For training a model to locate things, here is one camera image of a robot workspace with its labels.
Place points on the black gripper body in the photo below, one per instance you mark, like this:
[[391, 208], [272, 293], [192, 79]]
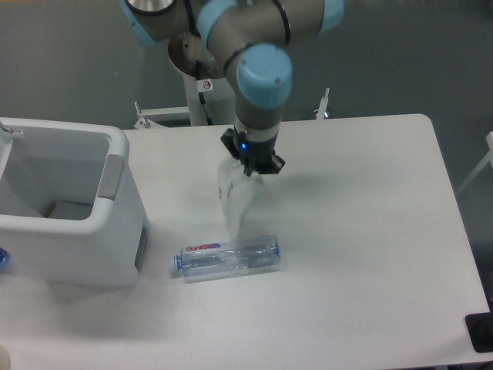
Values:
[[262, 149]]

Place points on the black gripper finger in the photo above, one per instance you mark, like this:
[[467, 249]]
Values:
[[234, 141], [272, 165]]

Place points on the clear plastic bag with labels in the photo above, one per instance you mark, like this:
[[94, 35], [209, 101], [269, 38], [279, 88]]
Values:
[[237, 193]]

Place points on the clear crushed water bottle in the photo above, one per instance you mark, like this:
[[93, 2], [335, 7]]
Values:
[[220, 260]]

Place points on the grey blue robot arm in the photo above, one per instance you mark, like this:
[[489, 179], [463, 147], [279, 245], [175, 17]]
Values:
[[247, 40]]

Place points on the white open trash can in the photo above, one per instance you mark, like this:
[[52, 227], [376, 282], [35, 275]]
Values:
[[70, 208]]

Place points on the black device at table corner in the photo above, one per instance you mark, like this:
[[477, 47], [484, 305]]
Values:
[[479, 327]]

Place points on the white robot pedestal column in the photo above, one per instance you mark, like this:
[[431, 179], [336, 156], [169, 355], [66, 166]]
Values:
[[209, 96]]

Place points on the white pedestal base frame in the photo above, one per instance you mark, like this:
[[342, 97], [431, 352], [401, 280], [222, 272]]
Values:
[[165, 113]]

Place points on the white frame at right edge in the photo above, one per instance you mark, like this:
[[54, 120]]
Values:
[[485, 161]]

